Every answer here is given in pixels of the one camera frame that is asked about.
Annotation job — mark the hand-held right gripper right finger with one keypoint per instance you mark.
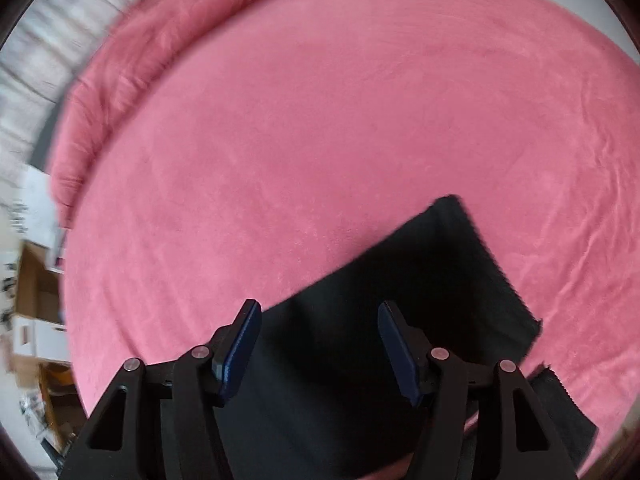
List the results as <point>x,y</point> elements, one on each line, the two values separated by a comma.
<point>400,355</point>

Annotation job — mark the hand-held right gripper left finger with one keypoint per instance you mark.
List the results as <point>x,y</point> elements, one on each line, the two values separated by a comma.
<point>239,347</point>

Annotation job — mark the black pants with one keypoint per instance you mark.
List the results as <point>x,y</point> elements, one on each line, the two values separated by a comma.
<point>325,350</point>

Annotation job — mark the brown wooden furniture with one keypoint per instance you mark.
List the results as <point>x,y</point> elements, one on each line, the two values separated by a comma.
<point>60,400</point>

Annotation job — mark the cardboard box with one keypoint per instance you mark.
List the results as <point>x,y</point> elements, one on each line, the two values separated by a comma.
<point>35,285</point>

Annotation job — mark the bed with pink sheet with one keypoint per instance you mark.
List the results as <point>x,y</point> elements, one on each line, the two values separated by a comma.
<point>325,135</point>

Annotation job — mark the white nightstand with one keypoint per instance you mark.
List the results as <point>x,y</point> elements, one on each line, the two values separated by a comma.
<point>37,205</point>

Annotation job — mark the pink duvet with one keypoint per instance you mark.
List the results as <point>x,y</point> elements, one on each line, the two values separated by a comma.
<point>130,70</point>

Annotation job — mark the white patterned curtain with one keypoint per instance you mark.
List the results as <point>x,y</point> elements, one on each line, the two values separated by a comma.
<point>45,35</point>

